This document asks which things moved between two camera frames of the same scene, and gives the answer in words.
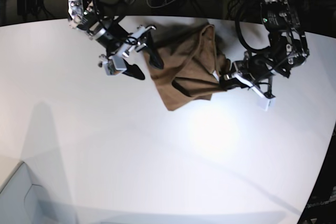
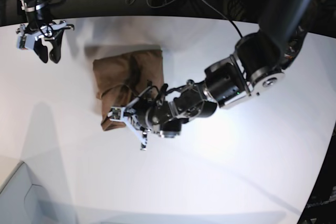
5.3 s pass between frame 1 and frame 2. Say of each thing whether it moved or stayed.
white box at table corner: stayed
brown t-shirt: moved
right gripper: moved
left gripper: moved
